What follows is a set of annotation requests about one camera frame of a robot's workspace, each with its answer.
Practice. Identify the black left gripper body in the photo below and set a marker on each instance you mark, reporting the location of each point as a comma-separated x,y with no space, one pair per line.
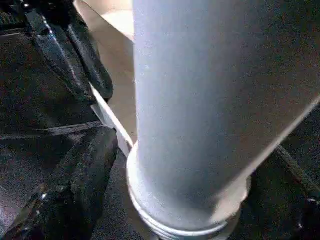
30,12

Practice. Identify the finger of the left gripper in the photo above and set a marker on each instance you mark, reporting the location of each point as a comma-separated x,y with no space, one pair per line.
90,62
60,62

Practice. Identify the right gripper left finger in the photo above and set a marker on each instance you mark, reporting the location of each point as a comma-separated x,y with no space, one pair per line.
70,190

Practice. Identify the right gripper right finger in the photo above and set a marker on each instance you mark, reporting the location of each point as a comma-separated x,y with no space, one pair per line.
290,200

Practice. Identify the white plastic table top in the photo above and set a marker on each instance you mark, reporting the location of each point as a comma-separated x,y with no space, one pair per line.
110,70

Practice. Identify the white plastic table leg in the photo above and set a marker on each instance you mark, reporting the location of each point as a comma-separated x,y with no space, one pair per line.
215,110

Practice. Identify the black work mat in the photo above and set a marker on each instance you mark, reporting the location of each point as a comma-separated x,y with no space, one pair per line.
40,100

